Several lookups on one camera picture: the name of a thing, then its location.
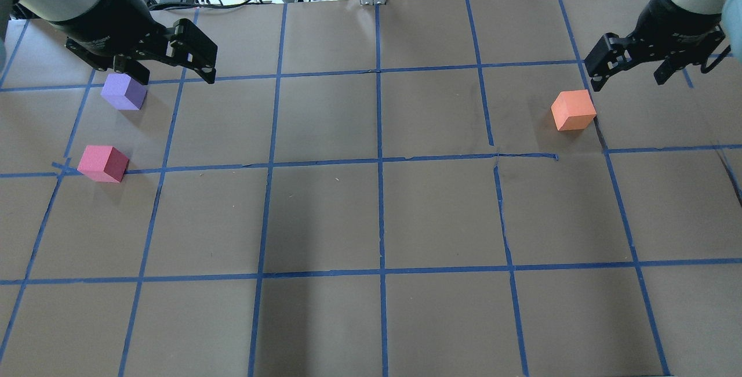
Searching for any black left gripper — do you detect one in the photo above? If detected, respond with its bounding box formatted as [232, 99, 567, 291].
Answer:
[50, 0, 218, 85]

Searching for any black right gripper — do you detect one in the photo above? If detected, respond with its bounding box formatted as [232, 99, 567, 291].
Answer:
[584, 0, 725, 92]

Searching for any orange foam block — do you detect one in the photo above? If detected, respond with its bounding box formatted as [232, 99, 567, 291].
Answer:
[551, 89, 596, 131]

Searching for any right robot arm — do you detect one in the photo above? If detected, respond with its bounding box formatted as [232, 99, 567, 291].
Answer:
[584, 0, 741, 92]

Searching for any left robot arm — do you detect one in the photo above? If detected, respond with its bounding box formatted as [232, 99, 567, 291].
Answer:
[2, 0, 218, 85]

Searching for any purple foam block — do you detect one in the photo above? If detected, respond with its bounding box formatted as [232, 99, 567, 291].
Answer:
[101, 73, 148, 111]

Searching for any pink foam block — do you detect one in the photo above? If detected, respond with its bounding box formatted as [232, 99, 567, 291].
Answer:
[76, 145, 129, 183]

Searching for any brown paper mat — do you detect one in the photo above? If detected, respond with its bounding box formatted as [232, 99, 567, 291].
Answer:
[1, 0, 741, 376]

